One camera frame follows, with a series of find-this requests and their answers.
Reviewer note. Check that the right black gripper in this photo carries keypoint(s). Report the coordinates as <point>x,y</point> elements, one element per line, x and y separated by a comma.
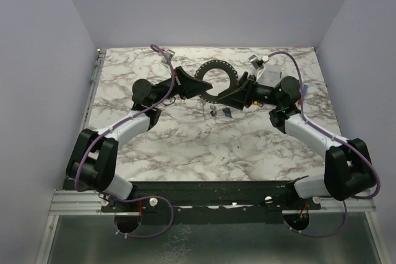
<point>249,91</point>

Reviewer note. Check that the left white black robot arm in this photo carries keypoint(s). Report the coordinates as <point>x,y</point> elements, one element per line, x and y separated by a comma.
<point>92,164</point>

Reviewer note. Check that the clear plastic screw box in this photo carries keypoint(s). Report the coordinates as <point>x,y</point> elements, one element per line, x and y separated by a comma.
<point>269,75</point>

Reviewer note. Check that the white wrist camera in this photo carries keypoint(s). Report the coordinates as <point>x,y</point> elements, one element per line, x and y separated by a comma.
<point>166,56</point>
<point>258,64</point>

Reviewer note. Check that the aluminium rail frame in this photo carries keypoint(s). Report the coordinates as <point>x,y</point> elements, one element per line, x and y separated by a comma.
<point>67,202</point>

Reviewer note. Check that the perforated metal ring disc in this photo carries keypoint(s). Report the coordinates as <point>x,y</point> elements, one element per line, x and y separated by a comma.
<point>217,65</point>

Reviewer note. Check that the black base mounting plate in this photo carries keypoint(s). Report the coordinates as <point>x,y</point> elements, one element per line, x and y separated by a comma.
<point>226,202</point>

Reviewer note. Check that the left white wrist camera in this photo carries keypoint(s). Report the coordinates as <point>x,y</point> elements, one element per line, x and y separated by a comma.
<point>166,56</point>

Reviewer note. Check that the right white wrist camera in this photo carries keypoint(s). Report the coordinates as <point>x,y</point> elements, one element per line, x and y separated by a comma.
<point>258,64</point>

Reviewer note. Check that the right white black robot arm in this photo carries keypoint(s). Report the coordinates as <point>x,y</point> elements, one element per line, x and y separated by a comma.
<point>346,162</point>

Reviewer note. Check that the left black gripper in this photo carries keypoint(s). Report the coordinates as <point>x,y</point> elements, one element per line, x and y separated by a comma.
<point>187,86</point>

